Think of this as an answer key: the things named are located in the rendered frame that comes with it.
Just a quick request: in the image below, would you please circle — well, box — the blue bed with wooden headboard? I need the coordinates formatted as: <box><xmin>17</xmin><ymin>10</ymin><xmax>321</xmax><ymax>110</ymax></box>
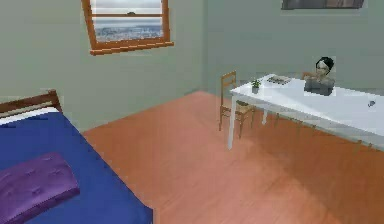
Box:
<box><xmin>0</xmin><ymin>89</ymin><xmax>154</xmax><ymax>224</ymax></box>

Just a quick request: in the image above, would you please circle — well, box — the wooden chair with woven seat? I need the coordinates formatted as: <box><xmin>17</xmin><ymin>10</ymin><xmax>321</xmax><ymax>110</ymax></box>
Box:
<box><xmin>218</xmin><ymin>70</ymin><xmax>257</xmax><ymax>140</ymax></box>

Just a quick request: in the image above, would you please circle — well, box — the small green potted plant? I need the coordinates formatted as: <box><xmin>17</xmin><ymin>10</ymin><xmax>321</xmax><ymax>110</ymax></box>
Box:
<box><xmin>250</xmin><ymin>78</ymin><xmax>262</xmax><ymax>95</ymax></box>

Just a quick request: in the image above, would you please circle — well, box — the grey book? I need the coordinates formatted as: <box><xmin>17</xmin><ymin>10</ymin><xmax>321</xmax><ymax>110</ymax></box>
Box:
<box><xmin>266</xmin><ymin>75</ymin><xmax>293</xmax><ymax>86</ymax></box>

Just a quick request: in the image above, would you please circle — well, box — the wooden framed window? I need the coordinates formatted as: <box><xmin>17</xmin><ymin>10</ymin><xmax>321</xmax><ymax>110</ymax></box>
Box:
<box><xmin>80</xmin><ymin>0</ymin><xmax>175</xmax><ymax>57</ymax></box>

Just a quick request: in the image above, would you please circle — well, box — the white table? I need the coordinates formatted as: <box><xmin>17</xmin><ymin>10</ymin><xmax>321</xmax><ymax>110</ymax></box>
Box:
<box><xmin>227</xmin><ymin>73</ymin><xmax>384</xmax><ymax>152</ymax></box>

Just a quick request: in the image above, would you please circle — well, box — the grey bust statue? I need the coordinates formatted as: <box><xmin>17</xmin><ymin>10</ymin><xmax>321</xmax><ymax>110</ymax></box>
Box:
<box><xmin>303</xmin><ymin>56</ymin><xmax>336</xmax><ymax>97</ymax></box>

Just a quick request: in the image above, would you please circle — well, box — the purple tufted cushion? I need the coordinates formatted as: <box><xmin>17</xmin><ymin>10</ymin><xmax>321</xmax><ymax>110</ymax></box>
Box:
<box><xmin>0</xmin><ymin>152</ymin><xmax>81</xmax><ymax>224</ymax></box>

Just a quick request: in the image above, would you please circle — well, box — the dark framed wall picture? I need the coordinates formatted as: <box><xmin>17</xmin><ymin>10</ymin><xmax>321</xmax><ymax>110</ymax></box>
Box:
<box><xmin>281</xmin><ymin>0</ymin><xmax>366</xmax><ymax>11</ymax></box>

